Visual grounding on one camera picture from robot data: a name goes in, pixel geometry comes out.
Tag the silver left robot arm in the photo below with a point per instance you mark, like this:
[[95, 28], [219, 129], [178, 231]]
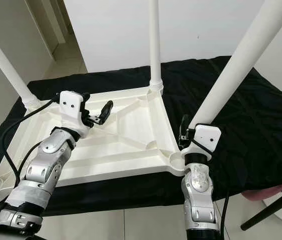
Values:
[[45, 165]]

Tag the black table cloth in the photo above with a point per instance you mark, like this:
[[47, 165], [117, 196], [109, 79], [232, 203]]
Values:
[[211, 80]]

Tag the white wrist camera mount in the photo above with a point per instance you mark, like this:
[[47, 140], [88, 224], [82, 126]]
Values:
[[73, 102], [208, 136]]

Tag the pink rounded object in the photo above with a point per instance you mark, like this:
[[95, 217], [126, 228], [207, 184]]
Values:
[[266, 192]]

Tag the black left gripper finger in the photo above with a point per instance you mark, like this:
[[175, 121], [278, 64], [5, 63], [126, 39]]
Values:
[[86, 96], [107, 110]]

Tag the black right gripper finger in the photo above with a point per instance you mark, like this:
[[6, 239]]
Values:
[[184, 125]]

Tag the black metal table leg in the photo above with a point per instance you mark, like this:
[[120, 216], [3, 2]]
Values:
[[271, 211]]

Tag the white door frame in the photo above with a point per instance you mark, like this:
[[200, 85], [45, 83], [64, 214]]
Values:
[[50, 20]]

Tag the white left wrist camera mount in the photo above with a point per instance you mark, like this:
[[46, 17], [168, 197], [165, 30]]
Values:
[[73, 102]]

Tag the white plastic table top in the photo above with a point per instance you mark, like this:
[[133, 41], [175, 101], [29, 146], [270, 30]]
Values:
[[130, 145]]

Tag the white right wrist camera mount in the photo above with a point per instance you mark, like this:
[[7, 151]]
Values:
[[208, 136]]

